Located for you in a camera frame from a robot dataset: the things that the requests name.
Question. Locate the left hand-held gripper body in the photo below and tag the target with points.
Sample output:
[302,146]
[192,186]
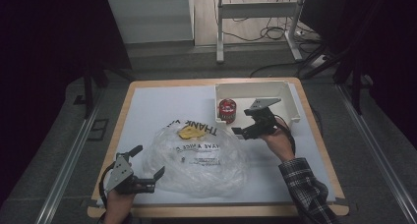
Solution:
[119,176]

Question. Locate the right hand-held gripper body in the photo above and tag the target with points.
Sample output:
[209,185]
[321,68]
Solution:
[262,121]

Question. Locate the red can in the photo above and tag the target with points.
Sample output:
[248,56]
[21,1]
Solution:
[227,111]

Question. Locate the white plastic bin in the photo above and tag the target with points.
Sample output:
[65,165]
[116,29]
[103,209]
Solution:
[288,99]

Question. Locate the clear printed plastic bag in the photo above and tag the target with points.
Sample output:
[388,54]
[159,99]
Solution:
[196,175]

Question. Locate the person's right hand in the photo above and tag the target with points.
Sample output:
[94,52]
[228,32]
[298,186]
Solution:
[278,143]

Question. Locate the person's left hand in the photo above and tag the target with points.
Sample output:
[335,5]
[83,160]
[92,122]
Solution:
[117,206]

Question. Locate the yellow packet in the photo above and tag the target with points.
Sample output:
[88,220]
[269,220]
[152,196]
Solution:
[190,133]

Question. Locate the white table mat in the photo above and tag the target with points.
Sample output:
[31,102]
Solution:
[157,106]

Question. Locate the black metal stand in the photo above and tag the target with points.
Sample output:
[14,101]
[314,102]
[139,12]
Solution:
[88,89]
[356,93]

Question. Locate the white power strip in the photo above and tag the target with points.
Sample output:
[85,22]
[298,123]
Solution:
[318,61]

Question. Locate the white cabinet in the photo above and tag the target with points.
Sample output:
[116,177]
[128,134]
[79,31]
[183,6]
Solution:
[150,19]

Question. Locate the aluminium floor rail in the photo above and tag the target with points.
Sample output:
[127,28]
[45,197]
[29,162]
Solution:
[377,152]
[69,165]

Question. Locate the white metal desk frame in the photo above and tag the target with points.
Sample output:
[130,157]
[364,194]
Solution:
[259,10]

